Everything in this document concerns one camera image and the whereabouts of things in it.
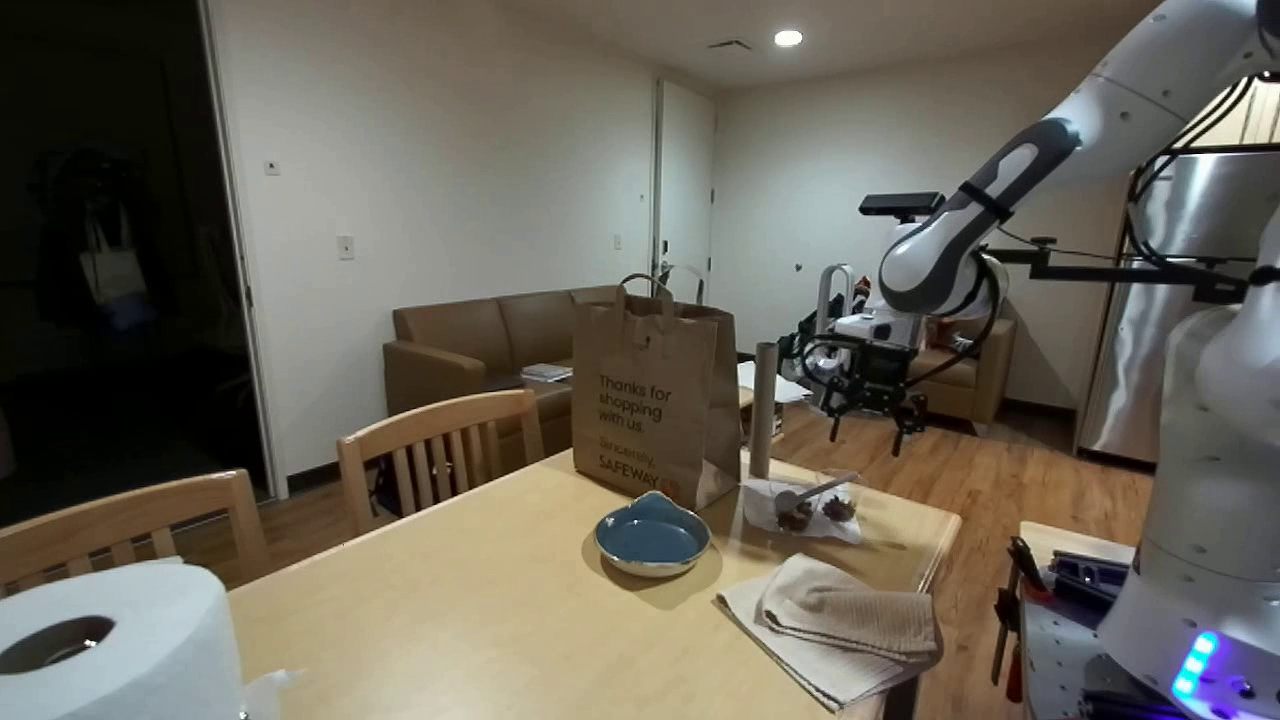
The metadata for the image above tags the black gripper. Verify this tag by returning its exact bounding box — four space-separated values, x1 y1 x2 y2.
800 313 928 457

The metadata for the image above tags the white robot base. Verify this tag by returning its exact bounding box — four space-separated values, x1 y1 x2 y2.
1097 216 1280 720

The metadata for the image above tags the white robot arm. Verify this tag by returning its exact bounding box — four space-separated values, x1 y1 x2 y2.
802 0 1280 421

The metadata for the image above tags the blue plate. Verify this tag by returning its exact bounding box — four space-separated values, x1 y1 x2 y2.
592 492 707 579

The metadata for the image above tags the brown armchair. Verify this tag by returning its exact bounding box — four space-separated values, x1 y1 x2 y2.
910 319 1014 425

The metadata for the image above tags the wooden pepper mill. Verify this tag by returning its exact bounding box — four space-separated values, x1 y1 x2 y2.
746 341 780 481

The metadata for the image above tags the brown paper bag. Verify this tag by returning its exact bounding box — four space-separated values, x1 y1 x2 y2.
573 281 739 512

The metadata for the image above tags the beige folded towel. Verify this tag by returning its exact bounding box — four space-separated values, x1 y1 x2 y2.
714 554 942 713

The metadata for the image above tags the brown sofa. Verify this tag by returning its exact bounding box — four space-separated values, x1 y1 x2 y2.
383 283 614 411

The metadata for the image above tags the wooden chair far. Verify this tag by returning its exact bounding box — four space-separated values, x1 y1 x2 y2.
336 387 545 530

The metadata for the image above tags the wooden chair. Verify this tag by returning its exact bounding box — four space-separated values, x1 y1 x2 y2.
0 469 268 594
336 387 545 530

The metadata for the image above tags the wooden chair near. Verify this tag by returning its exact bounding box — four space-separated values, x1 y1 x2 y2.
0 469 268 594

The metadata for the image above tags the white paper towel roll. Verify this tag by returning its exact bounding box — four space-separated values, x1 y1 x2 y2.
0 558 245 720

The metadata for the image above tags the black camera on stand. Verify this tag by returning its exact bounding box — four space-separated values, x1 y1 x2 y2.
861 191 942 225

